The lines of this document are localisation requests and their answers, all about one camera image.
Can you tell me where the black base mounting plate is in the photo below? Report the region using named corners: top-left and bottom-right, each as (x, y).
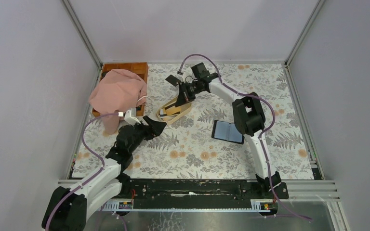
top-left (114, 179), bottom-right (289, 204)

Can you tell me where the beige oval tray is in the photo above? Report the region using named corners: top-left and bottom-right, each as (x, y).
top-left (156, 97), bottom-right (192, 125)

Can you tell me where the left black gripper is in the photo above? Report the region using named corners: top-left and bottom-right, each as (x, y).
top-left (129, 116), bottom-right (167, 154)

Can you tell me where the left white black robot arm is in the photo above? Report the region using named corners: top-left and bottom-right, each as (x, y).
top-left (41, 116), bottom-right (167, 231)

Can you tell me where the black card holder wallet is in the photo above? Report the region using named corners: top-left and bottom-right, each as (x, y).
top-left (211, 120), bottom-right (244, 144)

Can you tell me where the aluminium front rail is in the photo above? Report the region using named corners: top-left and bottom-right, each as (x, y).
top-left (103, 200), bottom-right (272, 214)

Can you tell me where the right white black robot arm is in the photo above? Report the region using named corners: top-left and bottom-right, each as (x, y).
top-left (165, 63), bottom-right (282, 201)

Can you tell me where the pink cloth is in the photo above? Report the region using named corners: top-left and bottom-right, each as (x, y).
top-left (88, 69), bottom-right (147, 135)

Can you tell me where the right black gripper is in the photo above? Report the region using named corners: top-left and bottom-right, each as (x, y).
top-left (175, 80), bottom-right (202, 108)

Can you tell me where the black credit card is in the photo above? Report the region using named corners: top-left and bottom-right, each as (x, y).
top-left (165, 75), bottom-right (182, 87)

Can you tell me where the wooden compartment box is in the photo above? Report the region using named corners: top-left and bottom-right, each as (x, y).
top-left (92, 63), bottom-right (148, 117)

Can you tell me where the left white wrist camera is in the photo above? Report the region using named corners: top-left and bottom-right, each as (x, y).
top-left (118, 108), bottom-right (141, 126)

